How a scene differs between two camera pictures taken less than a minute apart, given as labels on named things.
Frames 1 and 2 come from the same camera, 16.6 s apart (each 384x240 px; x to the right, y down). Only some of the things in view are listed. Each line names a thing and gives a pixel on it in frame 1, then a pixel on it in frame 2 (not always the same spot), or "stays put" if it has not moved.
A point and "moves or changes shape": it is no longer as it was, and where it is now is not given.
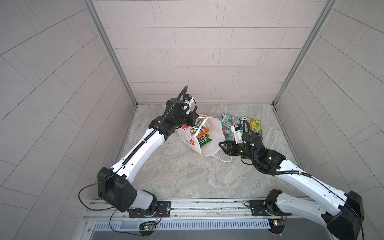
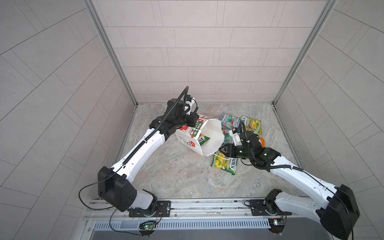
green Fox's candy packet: [204, 141] -> [220, 160]
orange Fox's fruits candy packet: [202, 132] moves or changes shape
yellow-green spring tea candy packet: [256, 125] stays put
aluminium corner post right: [326, 9] stays put
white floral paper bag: [188, 135] stays put
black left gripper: [191, 119] stays put
